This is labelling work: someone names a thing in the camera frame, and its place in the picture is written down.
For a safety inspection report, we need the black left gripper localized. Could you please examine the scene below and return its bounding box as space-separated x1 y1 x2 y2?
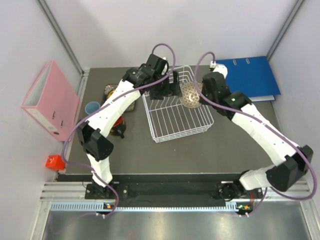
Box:
148 69 180 100

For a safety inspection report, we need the beige patterned bowl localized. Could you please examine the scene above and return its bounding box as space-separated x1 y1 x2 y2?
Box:
179 81 202 109

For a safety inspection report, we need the black floral square plate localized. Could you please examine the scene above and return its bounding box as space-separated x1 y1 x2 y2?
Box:
101 84 136 112

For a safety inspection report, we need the black orange patterned mug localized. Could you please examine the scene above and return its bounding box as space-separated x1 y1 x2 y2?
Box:
110 116 127 139

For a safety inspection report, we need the light blue plastic cup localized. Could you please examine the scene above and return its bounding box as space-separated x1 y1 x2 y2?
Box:
84 101 101 115

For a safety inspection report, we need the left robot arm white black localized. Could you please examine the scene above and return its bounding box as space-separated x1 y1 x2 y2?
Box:
76 53 169 199

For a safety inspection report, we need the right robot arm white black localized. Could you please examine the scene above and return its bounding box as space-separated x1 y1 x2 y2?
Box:
200 72 314 198

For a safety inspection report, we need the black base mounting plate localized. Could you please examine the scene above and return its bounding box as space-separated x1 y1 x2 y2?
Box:
84 173 251 201

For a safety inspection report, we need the red box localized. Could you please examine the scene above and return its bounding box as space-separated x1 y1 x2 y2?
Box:
45 154 66 171

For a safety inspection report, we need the white wire dish rack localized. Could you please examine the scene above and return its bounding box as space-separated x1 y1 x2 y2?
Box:
142 65 214 143

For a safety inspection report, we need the blue ring binder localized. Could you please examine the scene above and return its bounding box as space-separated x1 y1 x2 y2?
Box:
217 56 281 102

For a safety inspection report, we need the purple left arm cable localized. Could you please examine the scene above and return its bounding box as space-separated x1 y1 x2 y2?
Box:
62 43 177 221

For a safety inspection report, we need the pink ring binder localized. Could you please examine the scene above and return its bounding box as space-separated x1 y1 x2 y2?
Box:
21 60 80 142

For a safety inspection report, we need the aluminium frame rail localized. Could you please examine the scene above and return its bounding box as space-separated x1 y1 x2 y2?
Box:
40 182 89 201

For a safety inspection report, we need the grey slotted cable duct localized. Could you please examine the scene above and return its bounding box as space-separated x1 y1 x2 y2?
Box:
50 201 249 212

